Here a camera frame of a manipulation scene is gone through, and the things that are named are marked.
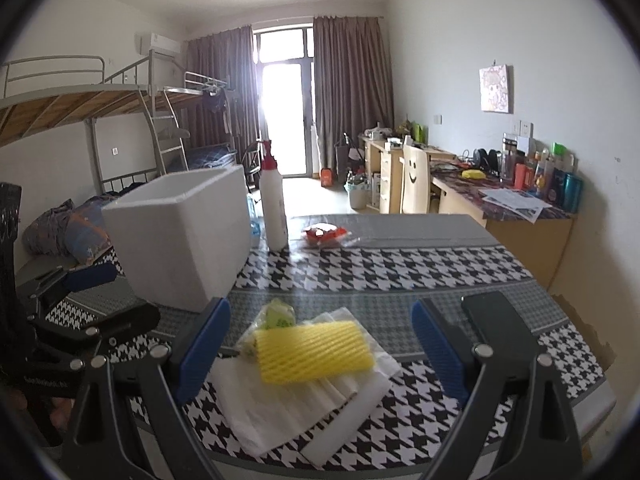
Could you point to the white foam sheet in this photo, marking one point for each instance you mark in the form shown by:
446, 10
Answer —
263, 417

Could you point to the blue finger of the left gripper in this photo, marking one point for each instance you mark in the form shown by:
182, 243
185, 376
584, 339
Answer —
129, 322
91, 277

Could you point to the person's left hand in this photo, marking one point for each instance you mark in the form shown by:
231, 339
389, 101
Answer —
53, 414

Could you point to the white air conditioner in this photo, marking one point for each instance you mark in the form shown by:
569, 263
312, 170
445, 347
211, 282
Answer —
159, 44

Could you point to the black folding chair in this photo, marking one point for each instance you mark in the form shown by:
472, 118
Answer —
252, 164

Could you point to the glass balcony door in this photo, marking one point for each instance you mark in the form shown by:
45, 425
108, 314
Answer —
284, 60

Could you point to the metal bunk bed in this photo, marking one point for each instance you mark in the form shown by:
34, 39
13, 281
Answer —
72, 129

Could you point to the white styrofoam box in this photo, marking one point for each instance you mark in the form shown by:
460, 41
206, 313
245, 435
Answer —
183, 238

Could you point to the yellow foam fruit net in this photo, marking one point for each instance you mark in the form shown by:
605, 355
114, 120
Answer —
304, 353

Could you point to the yellow object on desk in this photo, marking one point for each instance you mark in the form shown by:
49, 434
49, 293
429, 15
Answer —
473, 174

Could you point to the cartoon wall picture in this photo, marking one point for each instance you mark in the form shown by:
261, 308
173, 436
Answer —
496, 94

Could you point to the teal bottle on desk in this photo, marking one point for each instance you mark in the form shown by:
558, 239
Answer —
572, 193

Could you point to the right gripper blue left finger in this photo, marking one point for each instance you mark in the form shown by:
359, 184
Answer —
103, 441

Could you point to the left brown curtain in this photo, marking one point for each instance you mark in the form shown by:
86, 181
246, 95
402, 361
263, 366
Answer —
228, 112

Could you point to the right brown curtain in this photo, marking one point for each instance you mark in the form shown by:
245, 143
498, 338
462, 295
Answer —
353, 88

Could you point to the wooden smiley chair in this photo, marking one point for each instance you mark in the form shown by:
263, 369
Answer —
416, 181

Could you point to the papers on desk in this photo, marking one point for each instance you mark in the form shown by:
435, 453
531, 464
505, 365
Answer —
525, 206

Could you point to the white red spray bottle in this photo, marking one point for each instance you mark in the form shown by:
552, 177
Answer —
271, 193

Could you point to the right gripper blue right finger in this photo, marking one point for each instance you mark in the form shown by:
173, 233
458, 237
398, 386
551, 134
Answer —
503, 362

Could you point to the blue plaid bedding bundle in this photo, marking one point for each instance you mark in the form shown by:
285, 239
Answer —
70, 231

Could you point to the houndstooth table cloth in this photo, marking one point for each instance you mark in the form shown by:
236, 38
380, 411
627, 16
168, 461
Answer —
384, 267

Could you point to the red snack packet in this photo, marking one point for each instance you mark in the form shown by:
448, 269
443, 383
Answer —
322, 234

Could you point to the wooden desk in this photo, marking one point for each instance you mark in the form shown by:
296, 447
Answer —
539, 245

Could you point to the brown curtain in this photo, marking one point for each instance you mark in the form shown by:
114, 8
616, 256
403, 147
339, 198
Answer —
353, 88
228, 112

